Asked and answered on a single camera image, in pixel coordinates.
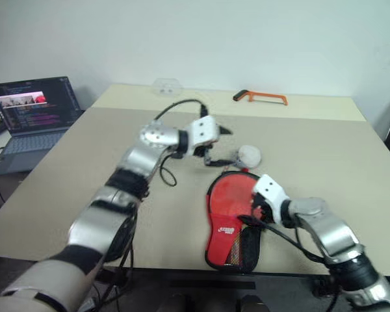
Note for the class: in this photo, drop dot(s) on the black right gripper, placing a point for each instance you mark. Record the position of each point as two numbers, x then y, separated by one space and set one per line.
261 209

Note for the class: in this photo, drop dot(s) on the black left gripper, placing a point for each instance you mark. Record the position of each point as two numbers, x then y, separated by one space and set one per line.
204 152

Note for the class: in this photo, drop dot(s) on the red and black paddle case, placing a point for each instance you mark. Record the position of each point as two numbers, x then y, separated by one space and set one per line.
221 240

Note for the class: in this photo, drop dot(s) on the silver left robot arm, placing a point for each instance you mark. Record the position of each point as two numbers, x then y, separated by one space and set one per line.
94 221

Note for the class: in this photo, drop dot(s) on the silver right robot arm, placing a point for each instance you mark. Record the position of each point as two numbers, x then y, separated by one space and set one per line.
334 227

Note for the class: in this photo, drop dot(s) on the white round object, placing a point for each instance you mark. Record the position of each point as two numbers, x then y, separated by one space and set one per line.
250 156

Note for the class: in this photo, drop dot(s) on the orange hacksaw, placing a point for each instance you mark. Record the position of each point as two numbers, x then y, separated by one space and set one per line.
266 96

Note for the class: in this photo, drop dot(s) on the clear plastic container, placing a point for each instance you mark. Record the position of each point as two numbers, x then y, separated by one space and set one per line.
167 87

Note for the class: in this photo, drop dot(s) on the dark rounded shape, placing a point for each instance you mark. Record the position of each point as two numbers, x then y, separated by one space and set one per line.
252 304

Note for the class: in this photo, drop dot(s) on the grey open laptop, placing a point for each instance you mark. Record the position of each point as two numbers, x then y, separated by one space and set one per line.
35 110

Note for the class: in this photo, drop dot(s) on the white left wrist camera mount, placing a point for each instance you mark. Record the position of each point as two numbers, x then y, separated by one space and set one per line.
203 130

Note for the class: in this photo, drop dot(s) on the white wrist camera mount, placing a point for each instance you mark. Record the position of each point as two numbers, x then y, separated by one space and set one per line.
203 130
269 190

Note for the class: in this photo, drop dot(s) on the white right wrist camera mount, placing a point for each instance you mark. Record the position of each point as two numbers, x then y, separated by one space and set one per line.
269 190

